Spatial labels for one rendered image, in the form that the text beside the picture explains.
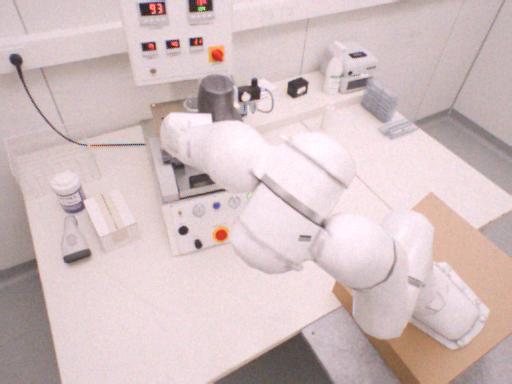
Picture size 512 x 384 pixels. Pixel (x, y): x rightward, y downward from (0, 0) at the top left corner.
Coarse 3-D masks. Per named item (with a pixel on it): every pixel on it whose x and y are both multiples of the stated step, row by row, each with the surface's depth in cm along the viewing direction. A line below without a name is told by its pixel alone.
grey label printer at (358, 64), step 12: (348, 48) 195; (360, 48) 196; (324, 60) 201; (348, 60) 186; (360, 60) 187; (372, 60) 189; (324, 72) 204; (348, 72) 187; (360, 72) 190; (372, 72) 193; (348, 84) 192; (360, 84) 195
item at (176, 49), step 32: (128, 0) 106; (160, 0) 108; (192, 0) 111; (224, 0) 115; (128, 32) 111; (160, 32) 114; (192, 32) 118; (224, 32) 121; (160, 64) 121; (192, 64) 125; (224, 64) 129; (192, 96) 137
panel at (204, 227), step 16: (224, 192) 125; (176, 208) 121; (192, 208) 123; (208, 208) 125; (224, 208) 127; (240, 208) 129; (176, 224) 123; (192, 224) 125; (208, 224) 127; (224, 224) 129; (176, 240) 125; (192, 240) 127; (208, 240) 129; (224, 240) 131
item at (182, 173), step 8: (176, 168) 125; (184, 168) 125; (192, 168) 123; (176, 176) 123; (184, 176) 123; (184, 184) 120; (200, 184) 121; (208, 184) 121; (216, 184) 122; (184, 192) 119; (192, 192) 120; (200, 192) 122
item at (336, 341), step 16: (320, 320) 115; (336, 320) 115; (352, 320) 116; (304, 336) 112; (320, 336) 112; (336, 336) 112; (352, 336) 112; (320, 352) 108; (336, 352) 109; (352, 352) 109; (368, 352) 109; (496, 352) 112; (336, 368) 106; (352, 368) 106; (368, 368) 106; (384, 368) 106; (480, 368) 108; (496, 368) 109
